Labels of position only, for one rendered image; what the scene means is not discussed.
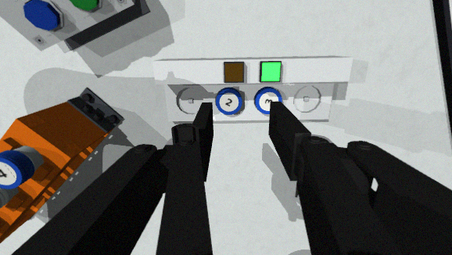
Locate black table edge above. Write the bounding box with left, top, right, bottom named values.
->
left=432, top=0, right=452, bottom=136

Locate orange tube rack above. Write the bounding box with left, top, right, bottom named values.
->
left=0, top=102, right=113, bottom=243

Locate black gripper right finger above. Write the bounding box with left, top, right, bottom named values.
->
left=268, top=102, right=452, bottom=255

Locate blue screw cap with number 2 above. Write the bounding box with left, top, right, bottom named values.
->
left=216, top=88, right=242, bottom=115

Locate blue screw cap with number 4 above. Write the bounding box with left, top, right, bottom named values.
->
left=0, top=150, right=34, bottom=189

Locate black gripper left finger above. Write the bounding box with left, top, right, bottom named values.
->
left=11, top=102, right=213, bottom=255

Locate blue screw cap numbered 3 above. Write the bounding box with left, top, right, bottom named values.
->
left=254, top=87, right=282, bottom=114

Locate grey button housing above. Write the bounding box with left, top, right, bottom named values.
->
left=0, top=0, right=150, bottom=51

